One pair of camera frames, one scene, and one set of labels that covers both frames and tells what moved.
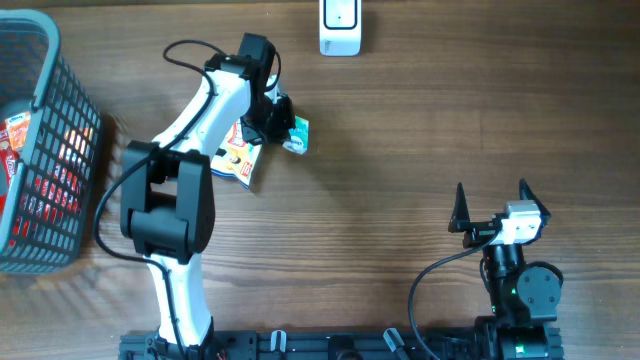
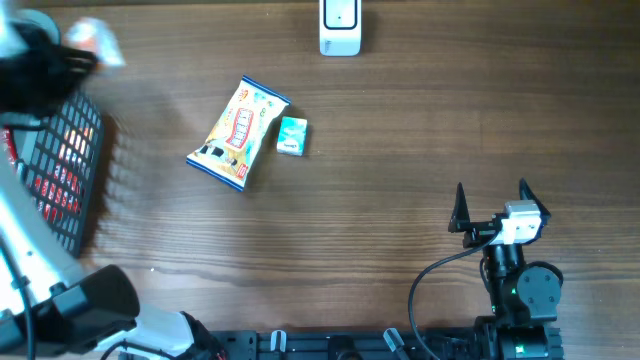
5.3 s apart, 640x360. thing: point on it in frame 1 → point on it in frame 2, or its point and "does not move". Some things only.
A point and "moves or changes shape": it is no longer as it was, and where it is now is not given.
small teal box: (298, 142) does not move
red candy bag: (9, 160) does not move
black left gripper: (280, 132) → (65, 63)
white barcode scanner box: (340, 28) does not move
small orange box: (17, 128) moves or changes shape
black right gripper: (479, 231) does not move
